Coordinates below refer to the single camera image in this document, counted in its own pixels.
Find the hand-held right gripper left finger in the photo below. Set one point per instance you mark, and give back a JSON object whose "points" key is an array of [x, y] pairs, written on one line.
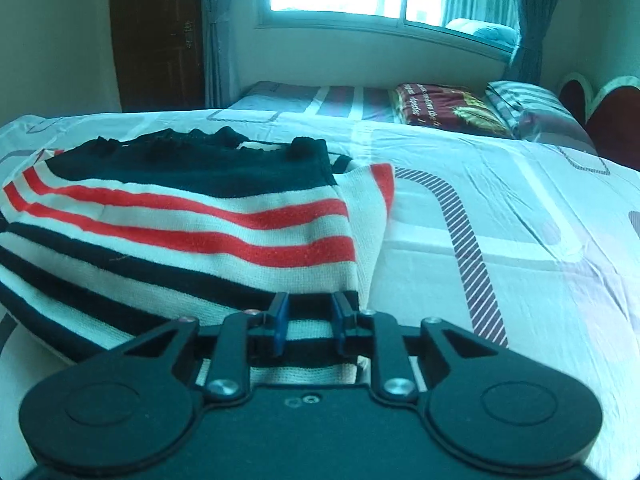
{"points": [[280, 325]]}

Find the blue curtain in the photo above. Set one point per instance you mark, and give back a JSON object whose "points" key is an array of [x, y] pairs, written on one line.
{"points": [[535, 20], [220, 35]]}

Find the dark wooden door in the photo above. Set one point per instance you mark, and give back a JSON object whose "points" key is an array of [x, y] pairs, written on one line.
{"points": [[155, 35]]}

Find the bed with patterned sheet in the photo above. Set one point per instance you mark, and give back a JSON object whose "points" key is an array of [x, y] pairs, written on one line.
{"points": [[525, 240]]}

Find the striped pillow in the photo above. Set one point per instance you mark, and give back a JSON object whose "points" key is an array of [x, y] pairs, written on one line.
{"points": [[520, 97]]}

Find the grey purple pillow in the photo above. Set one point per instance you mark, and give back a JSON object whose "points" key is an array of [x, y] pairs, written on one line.
{"points": [[555, 130]]}

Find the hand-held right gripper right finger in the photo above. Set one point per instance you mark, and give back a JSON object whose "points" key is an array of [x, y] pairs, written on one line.
{"points": [[340, 327]]}

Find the striped knit sweater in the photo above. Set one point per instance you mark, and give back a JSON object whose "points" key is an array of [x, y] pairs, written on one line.
{"points": [[175, 230]]}

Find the red patterned pillow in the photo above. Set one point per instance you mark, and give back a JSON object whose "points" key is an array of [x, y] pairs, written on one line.
{"points": [[450, 107]]}

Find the red scalloped headboard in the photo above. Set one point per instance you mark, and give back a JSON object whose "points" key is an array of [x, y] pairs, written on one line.
{"points": [[612, 120]]}

